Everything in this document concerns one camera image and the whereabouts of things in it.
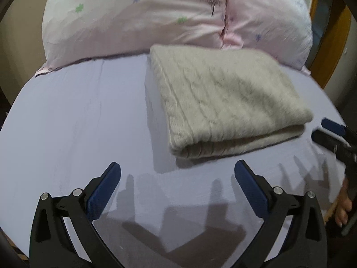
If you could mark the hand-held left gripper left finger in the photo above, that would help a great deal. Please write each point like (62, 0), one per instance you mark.
(103, 192)

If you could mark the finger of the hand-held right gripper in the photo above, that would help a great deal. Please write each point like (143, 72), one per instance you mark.
(333, 127)
(325, 139)

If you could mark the pink floral pillow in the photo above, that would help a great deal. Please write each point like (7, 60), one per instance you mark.
(134, 19)
(267, 19)

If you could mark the person's right hand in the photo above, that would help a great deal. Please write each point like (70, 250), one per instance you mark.
(342, 206)

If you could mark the wooden headboard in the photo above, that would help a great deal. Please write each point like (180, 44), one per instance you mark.
(332, 33)

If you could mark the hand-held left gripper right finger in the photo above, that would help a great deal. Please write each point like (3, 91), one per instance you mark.
(252, 192)

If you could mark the lavender bed sheet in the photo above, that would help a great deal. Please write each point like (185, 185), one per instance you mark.
(83, 131)

